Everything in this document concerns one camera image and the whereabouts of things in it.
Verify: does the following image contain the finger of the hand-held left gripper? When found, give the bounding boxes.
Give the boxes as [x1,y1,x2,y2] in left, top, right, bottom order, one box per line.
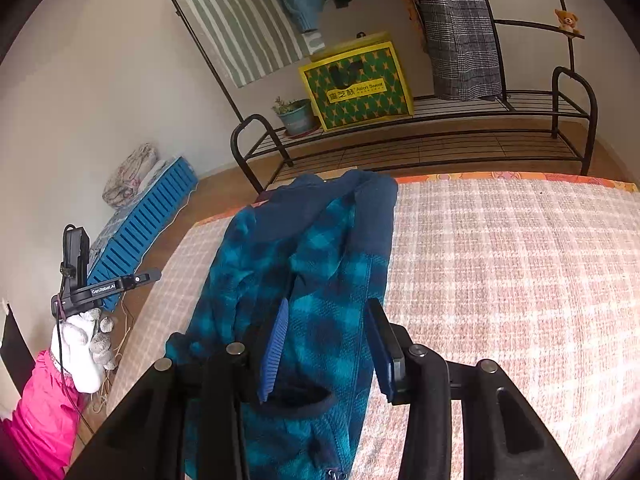
[119,267,164,292]

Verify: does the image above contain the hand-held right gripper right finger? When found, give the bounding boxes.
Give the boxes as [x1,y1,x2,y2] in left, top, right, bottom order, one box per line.
[364,297,581,480]

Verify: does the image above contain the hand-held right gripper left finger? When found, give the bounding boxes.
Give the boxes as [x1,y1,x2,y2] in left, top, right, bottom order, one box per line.
[65,297,291,480]

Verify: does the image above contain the blue plaid fleece jacket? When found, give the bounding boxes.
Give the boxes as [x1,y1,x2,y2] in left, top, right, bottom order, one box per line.
[164,169,400,480]

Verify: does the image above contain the person's left forearm pink sleeve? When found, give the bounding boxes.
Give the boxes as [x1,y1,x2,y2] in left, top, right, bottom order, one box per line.
[0,349,87,480]

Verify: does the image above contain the black metal clothes rack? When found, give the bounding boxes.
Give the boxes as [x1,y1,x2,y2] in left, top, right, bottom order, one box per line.
[149,0,599,197]

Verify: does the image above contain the person's left hand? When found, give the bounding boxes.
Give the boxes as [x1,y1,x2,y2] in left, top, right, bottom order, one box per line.
[49,307,117,394]

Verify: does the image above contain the blue patterned thin mat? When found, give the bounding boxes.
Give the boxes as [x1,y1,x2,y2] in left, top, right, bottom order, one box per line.
[89,204,137,262]

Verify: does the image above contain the blue slatted crate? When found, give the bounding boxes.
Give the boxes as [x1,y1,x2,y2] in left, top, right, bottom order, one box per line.
[82,155,200,314]

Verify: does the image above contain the floral fabric bundle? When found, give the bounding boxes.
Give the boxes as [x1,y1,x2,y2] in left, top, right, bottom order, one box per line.
[102,142,159,209]

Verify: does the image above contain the white folded cloth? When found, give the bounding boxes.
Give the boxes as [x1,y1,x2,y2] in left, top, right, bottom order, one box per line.
[140,158,174,189]

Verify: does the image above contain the black flat panel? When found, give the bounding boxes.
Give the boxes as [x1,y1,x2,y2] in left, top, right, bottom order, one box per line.
[0,299,37,403]

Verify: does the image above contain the bed with checked sheet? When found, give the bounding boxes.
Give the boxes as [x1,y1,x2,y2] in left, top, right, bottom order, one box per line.
[104,171,640,480]

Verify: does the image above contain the potted plant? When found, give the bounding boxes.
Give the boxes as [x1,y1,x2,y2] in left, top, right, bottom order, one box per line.
[271,95,318,137]

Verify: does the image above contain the white grey striped cloth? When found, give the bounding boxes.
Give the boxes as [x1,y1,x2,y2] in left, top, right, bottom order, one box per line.
[164,0,314,89]

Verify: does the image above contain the green yellow patterned box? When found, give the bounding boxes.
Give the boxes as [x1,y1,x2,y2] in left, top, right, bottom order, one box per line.
[298,31,416,133]

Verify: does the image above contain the grey plaid coat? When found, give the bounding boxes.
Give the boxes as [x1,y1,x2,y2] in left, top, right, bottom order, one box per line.
[409,0,504,102]

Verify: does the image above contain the small teddy bear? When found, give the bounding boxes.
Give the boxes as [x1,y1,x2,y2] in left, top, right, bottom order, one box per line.
[553,8,582,35]

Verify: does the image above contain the white cable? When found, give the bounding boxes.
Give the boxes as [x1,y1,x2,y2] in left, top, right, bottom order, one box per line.
[97,305,134,412]

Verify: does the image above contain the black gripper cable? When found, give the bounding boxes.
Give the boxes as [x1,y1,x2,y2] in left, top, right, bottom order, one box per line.
[52,299,89,422]

